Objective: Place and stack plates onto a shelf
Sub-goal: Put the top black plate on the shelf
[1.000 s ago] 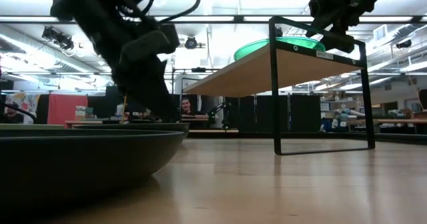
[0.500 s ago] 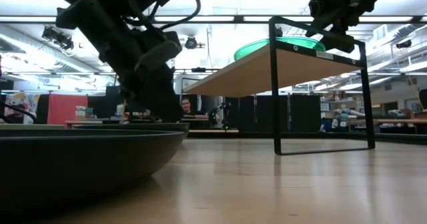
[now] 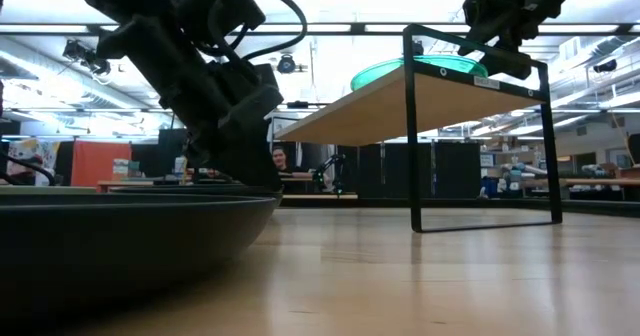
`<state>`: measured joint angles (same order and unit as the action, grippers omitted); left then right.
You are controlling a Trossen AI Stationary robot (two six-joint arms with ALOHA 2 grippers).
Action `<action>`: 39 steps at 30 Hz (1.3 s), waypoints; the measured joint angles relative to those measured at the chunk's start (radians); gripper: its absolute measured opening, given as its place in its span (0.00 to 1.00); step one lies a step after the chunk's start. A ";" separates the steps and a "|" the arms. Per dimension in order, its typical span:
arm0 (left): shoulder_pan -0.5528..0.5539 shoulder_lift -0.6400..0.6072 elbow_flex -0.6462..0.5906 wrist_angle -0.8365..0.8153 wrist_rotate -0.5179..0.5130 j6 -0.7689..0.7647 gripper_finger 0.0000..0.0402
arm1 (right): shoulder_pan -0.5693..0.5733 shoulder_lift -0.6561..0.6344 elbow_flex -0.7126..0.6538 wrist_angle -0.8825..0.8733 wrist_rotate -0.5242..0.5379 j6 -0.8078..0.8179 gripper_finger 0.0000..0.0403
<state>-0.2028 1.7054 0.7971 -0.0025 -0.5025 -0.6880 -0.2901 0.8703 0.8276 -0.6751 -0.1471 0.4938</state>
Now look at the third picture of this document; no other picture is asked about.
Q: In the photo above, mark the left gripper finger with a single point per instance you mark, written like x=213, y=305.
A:
x=252, y=156
x=207, y=156

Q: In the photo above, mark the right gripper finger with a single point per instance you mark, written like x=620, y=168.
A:
x=477, y=45
x=507, y=63

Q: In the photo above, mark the black round plate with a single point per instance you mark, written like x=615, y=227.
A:
x=125, y=246
x=150, y=190

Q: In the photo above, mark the translucent green round plate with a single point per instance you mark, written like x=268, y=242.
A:
x=380, y=76

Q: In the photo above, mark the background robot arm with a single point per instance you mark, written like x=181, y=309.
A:
x=327, y=168

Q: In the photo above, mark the person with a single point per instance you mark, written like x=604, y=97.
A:
x=280, y=157

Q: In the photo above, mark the background wooden table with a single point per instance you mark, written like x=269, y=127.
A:
x=600, y=181
x=125, y=183

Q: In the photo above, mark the black ceiling speaker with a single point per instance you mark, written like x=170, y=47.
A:
x=606, y=66

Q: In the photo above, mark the red partition panel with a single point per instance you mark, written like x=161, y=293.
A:
x=100, y=163

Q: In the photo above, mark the black partition panels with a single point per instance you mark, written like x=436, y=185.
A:
x=450, y=171

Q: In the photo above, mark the colourful patterned cloth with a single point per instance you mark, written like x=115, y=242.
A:
x=30, y=156

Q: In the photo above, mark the wooden shelf with black frame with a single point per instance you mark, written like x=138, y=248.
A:
x=425, y=106

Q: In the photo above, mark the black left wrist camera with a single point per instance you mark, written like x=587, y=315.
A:
x=215, y=1

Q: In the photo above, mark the black overhead frame beam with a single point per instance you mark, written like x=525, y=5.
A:
x=357, y=28

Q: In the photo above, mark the black ceiling camera cluster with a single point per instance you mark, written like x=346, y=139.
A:
x=80, y=51

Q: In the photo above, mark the black aluminium table frame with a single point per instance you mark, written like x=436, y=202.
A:
x=500, y=203

